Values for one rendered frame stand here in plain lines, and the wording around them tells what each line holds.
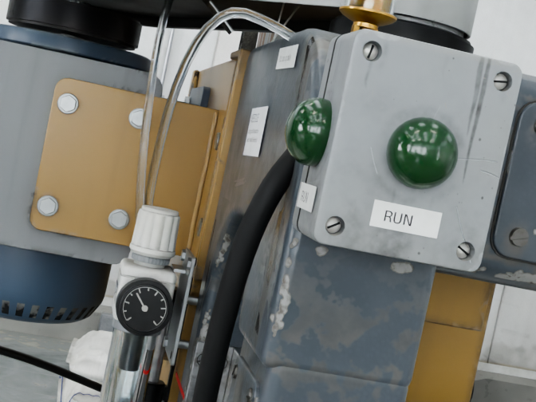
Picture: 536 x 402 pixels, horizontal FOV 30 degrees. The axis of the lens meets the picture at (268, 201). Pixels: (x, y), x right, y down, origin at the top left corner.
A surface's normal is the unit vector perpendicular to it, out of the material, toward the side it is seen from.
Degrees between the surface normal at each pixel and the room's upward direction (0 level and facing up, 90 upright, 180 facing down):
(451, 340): 90
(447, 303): 90
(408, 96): 90
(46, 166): 90
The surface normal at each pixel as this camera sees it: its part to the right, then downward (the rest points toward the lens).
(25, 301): 0.17, 0.31
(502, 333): 0.18, 0.09
